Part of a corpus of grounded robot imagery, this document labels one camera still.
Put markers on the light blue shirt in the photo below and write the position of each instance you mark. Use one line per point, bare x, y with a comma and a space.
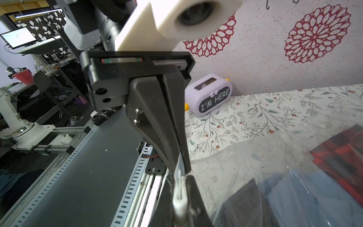
314, 200

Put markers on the clear plastic vacuum bag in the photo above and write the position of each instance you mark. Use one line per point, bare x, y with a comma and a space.
221, 175

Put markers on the lavender toaster with yellow knobs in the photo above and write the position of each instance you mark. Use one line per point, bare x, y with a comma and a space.
206, 94

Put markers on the laptop on background desk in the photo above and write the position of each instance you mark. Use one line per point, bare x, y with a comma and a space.
21, 37

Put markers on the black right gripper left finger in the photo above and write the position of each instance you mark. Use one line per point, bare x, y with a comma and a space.
164, 213

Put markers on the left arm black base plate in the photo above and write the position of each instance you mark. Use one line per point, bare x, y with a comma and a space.
154, 163

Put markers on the dark grey striped shirt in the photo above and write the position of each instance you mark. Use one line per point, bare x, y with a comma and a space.
246, 208

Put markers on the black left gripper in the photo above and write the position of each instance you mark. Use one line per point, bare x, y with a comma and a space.
112, 75

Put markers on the red black plaid shirt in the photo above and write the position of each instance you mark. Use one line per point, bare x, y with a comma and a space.
341, 158

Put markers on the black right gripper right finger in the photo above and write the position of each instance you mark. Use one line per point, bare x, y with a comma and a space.
197, 214

